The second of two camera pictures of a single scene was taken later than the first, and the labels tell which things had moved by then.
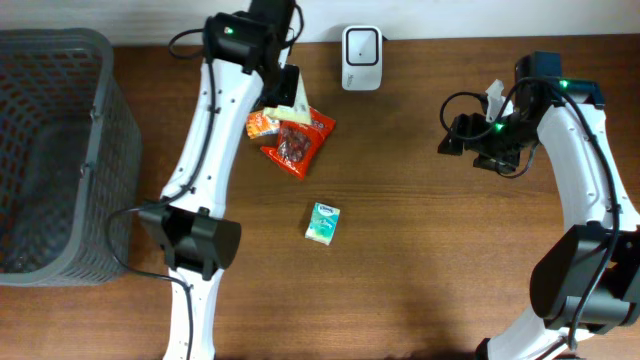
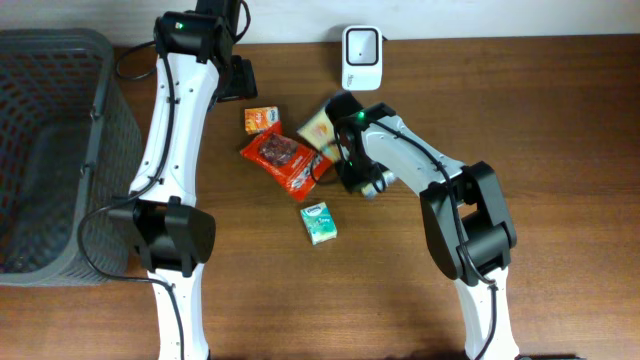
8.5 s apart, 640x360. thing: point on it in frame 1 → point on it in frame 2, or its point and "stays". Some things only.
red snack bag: x=298 y=142 → x=294 y=164
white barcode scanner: x=362 y=58 stays
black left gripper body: x=286 y=85 → x=240 y=80
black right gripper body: x=501 y=147 → x=356 y=167
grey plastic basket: x=70 y=156 stays
